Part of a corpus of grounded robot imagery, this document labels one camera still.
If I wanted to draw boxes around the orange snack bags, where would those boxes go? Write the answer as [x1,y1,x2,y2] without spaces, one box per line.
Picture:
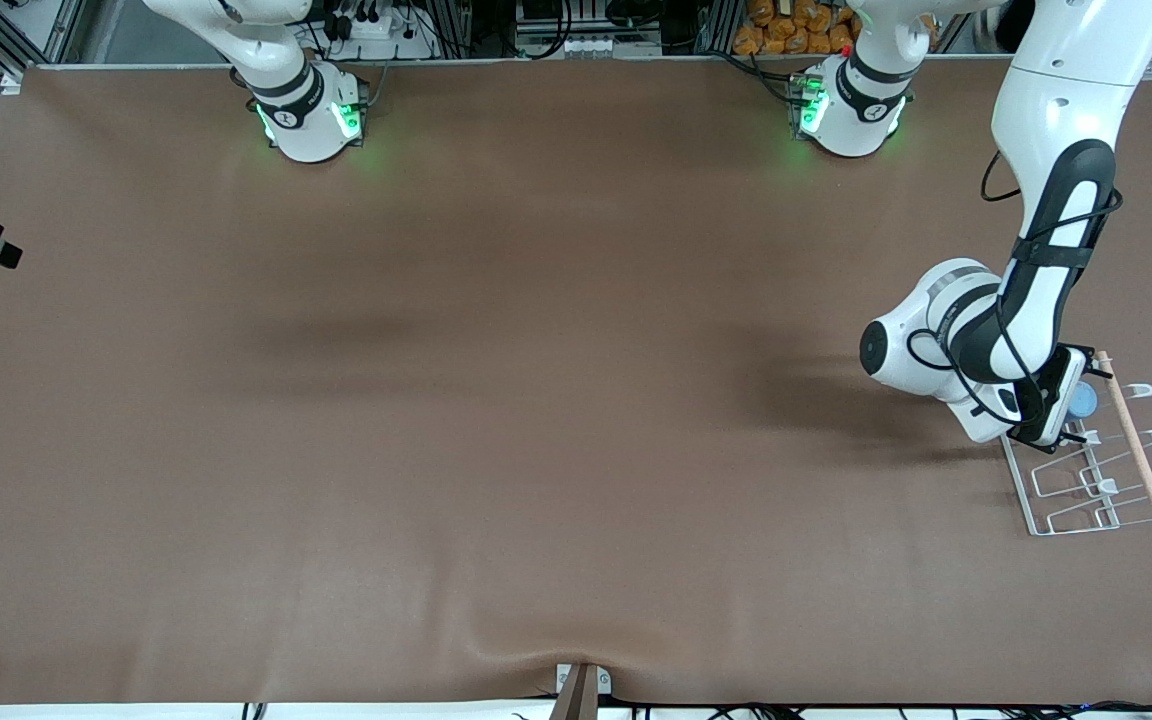
[733,0,862,57]

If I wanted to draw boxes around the white power strip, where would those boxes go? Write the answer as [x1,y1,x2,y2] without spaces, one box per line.
[334,8,429,47]

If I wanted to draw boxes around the white wire rack wooden handle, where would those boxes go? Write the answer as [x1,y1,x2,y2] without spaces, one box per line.
[998,350,1152,538]

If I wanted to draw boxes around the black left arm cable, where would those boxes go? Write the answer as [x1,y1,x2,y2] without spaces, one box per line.
[980,150,1127,421]

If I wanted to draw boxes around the aluminium profile bar with bracket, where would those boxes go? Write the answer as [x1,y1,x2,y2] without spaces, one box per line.
[554,662,613,720]

